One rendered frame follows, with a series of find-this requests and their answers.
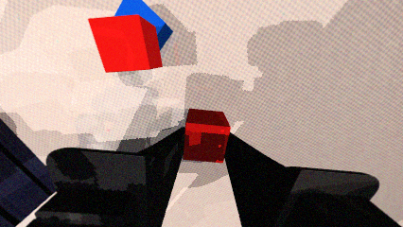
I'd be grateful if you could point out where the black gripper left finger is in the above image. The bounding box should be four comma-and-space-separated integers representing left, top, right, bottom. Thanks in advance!
46, 127, 185, 227

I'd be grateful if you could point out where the red cube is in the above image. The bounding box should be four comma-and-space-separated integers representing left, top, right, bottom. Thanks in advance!
88, 14, 163, 73
183, 109, 231, 163

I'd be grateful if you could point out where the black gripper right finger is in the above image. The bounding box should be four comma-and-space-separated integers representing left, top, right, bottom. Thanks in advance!
224, 133, 379, 227

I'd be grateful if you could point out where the blue cube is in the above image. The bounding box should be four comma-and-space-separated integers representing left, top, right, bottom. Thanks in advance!
115, 0, 173, 50

